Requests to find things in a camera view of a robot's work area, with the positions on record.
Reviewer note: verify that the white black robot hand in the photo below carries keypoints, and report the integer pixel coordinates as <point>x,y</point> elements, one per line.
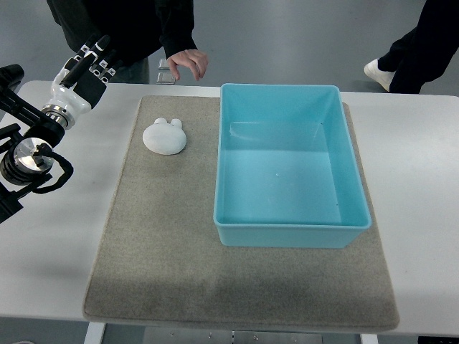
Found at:
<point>79,85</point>

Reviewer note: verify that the white bunny toy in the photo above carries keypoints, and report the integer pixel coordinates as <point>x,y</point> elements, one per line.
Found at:
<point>164,137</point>

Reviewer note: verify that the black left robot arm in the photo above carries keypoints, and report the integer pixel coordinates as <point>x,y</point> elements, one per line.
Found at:
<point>28,158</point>

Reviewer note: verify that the black sleeve forearm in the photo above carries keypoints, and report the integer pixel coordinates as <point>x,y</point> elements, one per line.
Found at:
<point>176,18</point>

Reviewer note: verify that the blue plastic box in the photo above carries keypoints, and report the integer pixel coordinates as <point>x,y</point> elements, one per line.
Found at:
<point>287,173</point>

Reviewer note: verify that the person's bare hand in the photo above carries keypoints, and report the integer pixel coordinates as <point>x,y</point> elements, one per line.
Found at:
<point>193,59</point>

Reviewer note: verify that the person's black torso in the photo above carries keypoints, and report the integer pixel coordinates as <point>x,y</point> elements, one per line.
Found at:
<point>132,26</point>

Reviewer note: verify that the upper floor socket plate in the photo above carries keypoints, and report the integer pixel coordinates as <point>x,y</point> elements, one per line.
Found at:
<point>163,64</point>

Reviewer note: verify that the floor socket plate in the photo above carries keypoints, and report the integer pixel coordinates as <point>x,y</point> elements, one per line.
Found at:
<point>165,78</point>
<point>163,64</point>

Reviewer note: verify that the lower floor socket plate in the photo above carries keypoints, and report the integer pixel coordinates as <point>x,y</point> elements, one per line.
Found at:
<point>165,78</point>

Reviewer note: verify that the grey felt mat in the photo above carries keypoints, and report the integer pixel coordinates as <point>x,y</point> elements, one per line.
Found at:
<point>160,261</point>

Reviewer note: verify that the white table leg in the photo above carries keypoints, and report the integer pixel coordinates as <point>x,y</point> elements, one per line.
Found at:
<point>95,332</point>

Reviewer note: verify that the white sneaker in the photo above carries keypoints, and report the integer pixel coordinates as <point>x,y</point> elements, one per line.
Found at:
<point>384,78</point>

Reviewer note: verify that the black trouser leg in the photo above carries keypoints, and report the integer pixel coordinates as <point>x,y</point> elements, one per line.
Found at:
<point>423,54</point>

